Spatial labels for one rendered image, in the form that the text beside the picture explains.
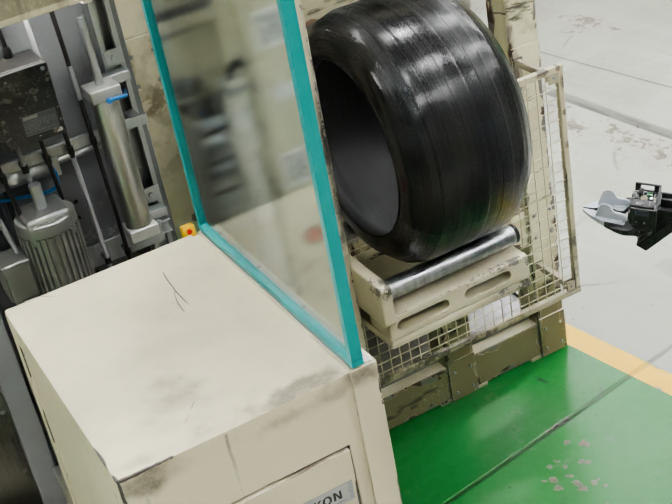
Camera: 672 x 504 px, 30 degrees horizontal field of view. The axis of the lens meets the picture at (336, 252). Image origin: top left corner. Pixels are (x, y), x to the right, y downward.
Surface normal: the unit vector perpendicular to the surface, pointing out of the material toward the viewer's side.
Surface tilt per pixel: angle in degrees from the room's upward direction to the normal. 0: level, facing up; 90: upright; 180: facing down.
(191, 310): 0
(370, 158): 54
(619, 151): 0
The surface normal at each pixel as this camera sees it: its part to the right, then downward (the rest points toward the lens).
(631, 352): -0.17, -0.85
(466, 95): 0.33, -0.10
